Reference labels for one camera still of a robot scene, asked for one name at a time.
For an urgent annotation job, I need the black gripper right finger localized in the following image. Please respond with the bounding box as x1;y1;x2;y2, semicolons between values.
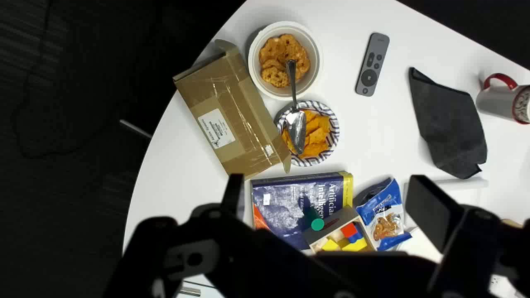
406;176;464;254

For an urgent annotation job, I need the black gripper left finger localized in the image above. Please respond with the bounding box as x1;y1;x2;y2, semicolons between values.
222;174;245;219

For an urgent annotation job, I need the cake spatula with black handle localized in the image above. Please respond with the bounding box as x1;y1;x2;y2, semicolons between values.
286;60;305;155

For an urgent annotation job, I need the white bowl of pretzels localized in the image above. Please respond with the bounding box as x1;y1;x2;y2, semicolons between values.
247;20;321;102

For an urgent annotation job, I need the blue snack bag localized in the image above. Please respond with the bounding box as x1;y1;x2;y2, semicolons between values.
354;178;411;252

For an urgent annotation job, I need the blue hardcover book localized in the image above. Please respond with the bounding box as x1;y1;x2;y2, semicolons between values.
250;171;354;251

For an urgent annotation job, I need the dark grey cloth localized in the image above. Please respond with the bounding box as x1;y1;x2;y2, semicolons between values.
407;68;487;179

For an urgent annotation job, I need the wooden tray with coloured blocks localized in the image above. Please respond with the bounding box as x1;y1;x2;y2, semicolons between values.
303;208;374;254

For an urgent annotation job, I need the green peg toy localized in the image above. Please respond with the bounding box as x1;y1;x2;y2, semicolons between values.
303;209;324;232

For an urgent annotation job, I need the brown cardboard box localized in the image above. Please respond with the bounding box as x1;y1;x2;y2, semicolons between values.
174;40;291;176

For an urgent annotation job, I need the patterned paper plate with chips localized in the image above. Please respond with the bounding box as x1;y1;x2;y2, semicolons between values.
275;100;339;168

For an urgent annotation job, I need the grey remote control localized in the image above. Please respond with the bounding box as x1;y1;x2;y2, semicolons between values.
354;32;389;97

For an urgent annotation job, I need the white mug with red handle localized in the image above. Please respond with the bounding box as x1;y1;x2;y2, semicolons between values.
477;73;530;125

